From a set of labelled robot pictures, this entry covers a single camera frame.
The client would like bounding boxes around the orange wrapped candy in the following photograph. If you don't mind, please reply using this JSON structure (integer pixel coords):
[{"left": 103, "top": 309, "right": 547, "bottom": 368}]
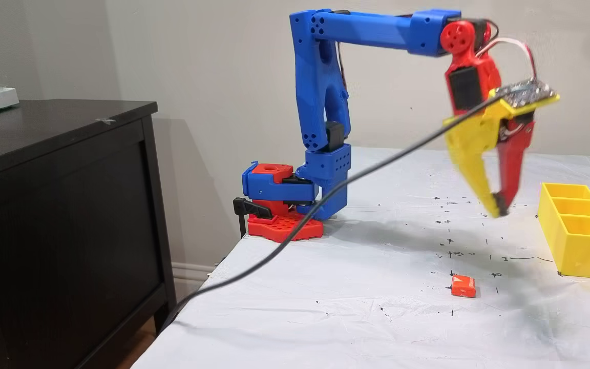
[{"left": 451, "top": 274, "right": 477, "bottom": 298}]

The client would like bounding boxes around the white red black servo wire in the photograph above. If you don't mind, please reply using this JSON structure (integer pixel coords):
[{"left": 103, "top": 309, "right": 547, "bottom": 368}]
[{"left": 474, "top": 37, "right": 539, "bottom": 85}]

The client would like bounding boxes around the black camera cable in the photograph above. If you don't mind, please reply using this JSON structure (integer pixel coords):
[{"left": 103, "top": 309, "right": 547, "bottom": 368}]
[{"left": 161, "top": 95, "right": 505, "bottom": 329}]

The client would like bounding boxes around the black table clamp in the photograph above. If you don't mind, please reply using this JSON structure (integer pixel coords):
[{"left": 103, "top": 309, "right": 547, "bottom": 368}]
[{"left": 233, "top": 197, "right": 274, "bottom": 239}]

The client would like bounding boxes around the camera board on yellow mount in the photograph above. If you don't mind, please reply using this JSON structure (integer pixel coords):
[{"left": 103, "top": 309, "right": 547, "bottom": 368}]
[{"left": 489, "top": 78, "right": 561, "bottom": 111}]

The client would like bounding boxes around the black wooden dresser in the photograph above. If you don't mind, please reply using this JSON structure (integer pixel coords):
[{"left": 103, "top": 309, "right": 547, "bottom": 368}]
[{"left": 0, "top": 99, "right": 178, "bottom": 369}]

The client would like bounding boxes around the white plastic table cover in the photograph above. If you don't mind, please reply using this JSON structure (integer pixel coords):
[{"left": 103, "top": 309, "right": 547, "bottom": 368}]
[{"left": 131, "top": 146, "right": 590, "bottom": 369}]

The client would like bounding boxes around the yellow three-compartment box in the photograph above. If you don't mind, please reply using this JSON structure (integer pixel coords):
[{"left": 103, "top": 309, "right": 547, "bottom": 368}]
[{"left": 537, "top": 182, "right": 590, "bottom": 280}]

